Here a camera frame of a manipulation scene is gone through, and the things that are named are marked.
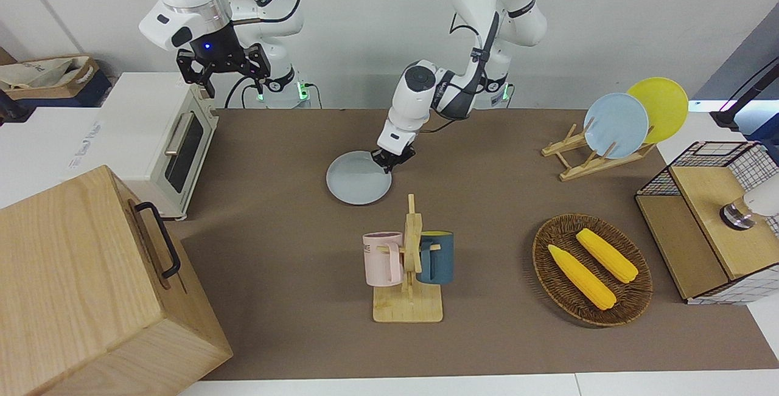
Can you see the cream toaster oven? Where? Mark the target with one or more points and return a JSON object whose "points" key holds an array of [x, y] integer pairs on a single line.
{"points": [[140, 134]]}

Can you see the light wooden insert box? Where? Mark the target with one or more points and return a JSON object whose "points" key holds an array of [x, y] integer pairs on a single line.
{"points": [[706, 201]]}

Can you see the white cylindrical grinder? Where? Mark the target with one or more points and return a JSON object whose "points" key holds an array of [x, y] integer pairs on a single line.
{"points": [[764, 198]]}

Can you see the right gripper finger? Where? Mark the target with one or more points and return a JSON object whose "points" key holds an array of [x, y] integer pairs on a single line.
{"points": [[258, 64], [192, 67]]}

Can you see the gray round plate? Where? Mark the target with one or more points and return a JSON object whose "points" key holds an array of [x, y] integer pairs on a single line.
{"points": [[356, 180]]}

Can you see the black camera stand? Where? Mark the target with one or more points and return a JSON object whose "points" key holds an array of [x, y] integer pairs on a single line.
{"points": [[727, 117]]}

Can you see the wooden mug stand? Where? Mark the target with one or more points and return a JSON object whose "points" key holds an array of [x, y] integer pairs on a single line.
{"points": [[408, 308]]}

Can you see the yellow plate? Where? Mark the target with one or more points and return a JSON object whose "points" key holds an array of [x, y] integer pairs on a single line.
{"points": [[666, 104]]}

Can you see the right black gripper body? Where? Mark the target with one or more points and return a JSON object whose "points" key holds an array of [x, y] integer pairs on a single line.
{"points": [[216, 46]]}

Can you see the teal mug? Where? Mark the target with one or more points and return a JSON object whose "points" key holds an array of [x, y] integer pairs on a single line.
{"points": [[441, 259]]}

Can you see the dark blue crate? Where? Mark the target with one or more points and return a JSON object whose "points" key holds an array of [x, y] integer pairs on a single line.
{"points": [[91, 95]]}

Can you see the wooden dish rack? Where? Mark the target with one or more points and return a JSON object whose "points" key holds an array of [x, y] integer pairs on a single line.
{"points": [[584, 171]]}

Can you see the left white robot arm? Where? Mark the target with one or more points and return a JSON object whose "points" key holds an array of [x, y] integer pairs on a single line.
{"points": [[420, 104]]}

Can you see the pink mug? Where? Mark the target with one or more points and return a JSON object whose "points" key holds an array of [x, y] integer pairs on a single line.
{"points": [[380, 262]]}

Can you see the light blue plate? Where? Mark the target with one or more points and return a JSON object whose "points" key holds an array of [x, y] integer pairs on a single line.
{"points": [[618, 125]]}

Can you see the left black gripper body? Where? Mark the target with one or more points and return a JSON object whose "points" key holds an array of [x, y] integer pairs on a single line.
{"points": [[395, 156]]}

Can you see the yellow corn cob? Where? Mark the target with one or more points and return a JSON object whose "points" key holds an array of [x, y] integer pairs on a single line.
{"points": [[581, 277], [607, 256]]}

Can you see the white bag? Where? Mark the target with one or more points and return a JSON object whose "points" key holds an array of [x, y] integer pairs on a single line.
{"points": [[36, 70]]}

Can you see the brown table mat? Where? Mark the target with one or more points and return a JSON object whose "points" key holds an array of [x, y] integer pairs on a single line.
{"points": [[487, 201]]}

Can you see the round wicker basket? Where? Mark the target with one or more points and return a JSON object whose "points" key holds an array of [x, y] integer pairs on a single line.
{"points": [[563, 292]]}

